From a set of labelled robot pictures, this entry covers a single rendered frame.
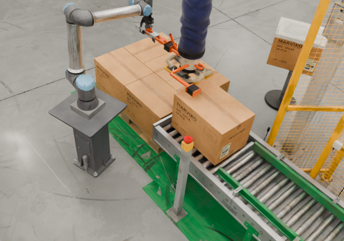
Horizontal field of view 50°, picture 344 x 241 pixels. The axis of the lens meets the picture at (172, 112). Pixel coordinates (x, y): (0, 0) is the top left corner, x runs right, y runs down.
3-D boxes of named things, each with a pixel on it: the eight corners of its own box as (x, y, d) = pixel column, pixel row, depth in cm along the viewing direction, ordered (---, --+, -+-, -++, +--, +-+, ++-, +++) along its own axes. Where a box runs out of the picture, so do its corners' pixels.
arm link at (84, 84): (83, 103, 310) (80, 87, 298) (73, 92, 320) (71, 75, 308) (99, 96, 317) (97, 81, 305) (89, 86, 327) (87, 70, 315)
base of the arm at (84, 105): (91, 113, 316) (90, 105, 309) (72, 106, 321) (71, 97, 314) (103, 100, 329) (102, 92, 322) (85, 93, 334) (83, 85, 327)
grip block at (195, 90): (200, 93, 285) (201, 88, 281) (192, 97, 280) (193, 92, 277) (192, 87, 289) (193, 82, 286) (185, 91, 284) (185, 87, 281)
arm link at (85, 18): (77, 17, 265) (153, 4, 301) (69, 9, 272) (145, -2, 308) (77, 31, 272) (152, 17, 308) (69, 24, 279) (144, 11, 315)
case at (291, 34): (265, 63, 420) (275, 33, 392) (272, 46, 448) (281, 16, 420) (319, 78, 407) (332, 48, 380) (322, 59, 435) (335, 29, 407)
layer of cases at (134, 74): (224, 106, 433) (230, 80, 406) (158, 145, 383) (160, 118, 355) (159, 57, 495) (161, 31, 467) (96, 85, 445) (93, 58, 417)
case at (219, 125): (245, 145, 337) (255, 114, 310) (214, 166, 318) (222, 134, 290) (201, 108, 369) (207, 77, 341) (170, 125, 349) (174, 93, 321)
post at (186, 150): (181, 213, 344) (194, 142, 275) (176, 217, 341) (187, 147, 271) (177, 208, 347) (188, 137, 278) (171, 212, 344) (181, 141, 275)
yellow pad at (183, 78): (198, 84, 310) (199, 79, 306) (190, 88, 304) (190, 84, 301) (171, 64, 327) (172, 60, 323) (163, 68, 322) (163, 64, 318)
